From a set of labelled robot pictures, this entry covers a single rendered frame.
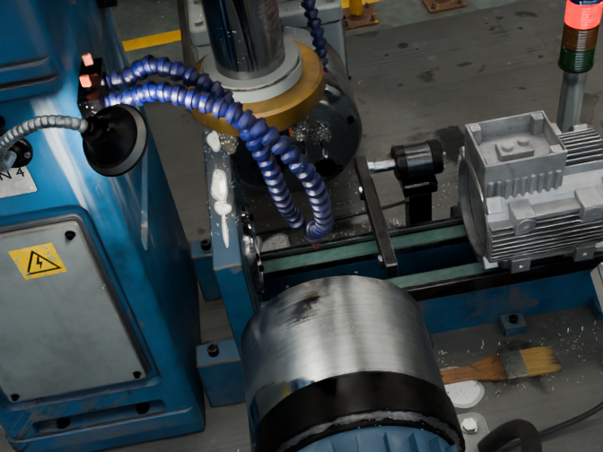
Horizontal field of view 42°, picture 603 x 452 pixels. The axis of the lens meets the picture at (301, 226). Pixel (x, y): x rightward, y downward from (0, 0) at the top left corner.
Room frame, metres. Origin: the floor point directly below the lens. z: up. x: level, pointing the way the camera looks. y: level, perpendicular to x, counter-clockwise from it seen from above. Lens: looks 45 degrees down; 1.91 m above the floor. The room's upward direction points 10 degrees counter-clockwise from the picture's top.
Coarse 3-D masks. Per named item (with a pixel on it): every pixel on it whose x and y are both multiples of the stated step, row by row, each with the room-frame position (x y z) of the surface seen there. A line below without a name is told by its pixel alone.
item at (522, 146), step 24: (504, 120) 0.91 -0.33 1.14; (528, 120) 0.91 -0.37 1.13; (480, 144) 0.89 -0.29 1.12; (504, 144) 0.86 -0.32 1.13; (528, 144) 0.86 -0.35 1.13; (552, 144) 0.86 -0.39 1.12; (480, 168) 0.83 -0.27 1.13; (504, 168) 0.81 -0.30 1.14; (528, 168) 0.81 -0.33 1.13; (552, 168) 0.81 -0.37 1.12; (504, 192) 0.81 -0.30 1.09
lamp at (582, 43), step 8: (568, 32) 1.15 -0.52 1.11; (576, 32) 1.14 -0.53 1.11; (584, 32) 1.14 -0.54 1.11; (592, 32) 1.14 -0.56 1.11; (568, 40) 1.15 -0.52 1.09; (576, 40) 1.14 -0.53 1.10; (584, 40) 1.14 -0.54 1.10; (592, 40) 1.14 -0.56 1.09; (568, 48) 1.15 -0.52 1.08; (576, 48) 1.14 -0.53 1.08; (584, 48) 1.14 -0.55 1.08
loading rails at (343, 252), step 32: (416, 224) 0.93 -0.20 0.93; (448, 224) 0.92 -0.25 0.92; (288, 256) 0.91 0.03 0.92; (320, 256) 0.90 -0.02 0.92; (352, 256) 0.89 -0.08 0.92; (416, 256) 0.89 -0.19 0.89; (448, 256) 0.89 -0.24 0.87; (416, 288) 0.79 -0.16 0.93; (448, 288) 0.79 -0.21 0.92; (480, 288) 0.79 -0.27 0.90; (512, 288) 0.79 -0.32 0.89; (544, 288) 0.79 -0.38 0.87; (576, 288) 0.79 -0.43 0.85; (448, 320) 0.79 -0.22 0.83; (480, 320) 0.79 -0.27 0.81; (512, 320) 0.77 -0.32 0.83
